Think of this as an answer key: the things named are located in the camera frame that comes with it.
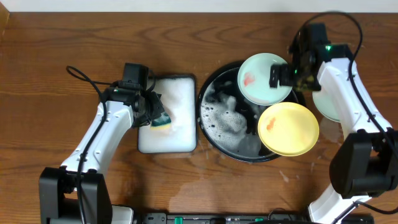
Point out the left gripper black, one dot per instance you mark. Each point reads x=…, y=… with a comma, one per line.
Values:
x=154, y=106

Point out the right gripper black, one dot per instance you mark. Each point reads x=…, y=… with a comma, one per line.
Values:
x=285, y=79

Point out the green yellow sponge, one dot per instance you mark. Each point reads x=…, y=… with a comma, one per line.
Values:
x=164, y=121

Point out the mint plate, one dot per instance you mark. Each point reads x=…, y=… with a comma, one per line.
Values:
x=253, y=80
x=325, y=105

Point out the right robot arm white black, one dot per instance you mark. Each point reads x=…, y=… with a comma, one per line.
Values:
x=365, y=166

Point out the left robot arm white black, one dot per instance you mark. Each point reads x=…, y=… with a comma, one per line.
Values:
x=76, y=192

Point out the black rectangular soapy water tray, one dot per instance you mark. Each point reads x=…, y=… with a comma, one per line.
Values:
x=178, y=98

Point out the round black tray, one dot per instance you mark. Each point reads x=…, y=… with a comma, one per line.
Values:
x=228, y=120

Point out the mint plate top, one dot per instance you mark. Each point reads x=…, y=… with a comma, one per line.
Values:
x=253, y=80

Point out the yellow plate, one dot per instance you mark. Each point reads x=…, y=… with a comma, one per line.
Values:
x=288, y=129

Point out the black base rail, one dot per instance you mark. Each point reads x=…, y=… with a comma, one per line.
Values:
x=274, y=218

